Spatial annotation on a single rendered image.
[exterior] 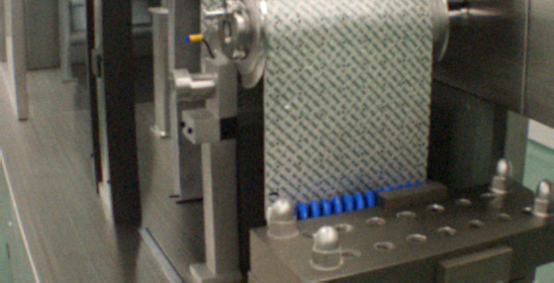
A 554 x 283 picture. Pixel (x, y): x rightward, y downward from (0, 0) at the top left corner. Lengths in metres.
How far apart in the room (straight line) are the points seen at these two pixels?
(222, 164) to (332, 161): 0.14
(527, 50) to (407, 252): 0.32
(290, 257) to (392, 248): 0.12
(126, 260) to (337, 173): 0.35
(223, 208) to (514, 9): 0.47
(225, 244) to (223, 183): 0.09
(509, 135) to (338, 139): 0.43
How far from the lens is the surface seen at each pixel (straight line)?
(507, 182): 1.13
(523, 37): 1.08
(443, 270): 0.94
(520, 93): 1.09
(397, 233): 0.99
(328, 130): 1.04
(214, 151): 1.08
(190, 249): 1.25
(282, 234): 0.97
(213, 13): 1.02
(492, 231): 1.01
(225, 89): 1.05
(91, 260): 1.23
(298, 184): 1.05
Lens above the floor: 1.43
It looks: 17 degrees down
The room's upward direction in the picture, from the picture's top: straight up
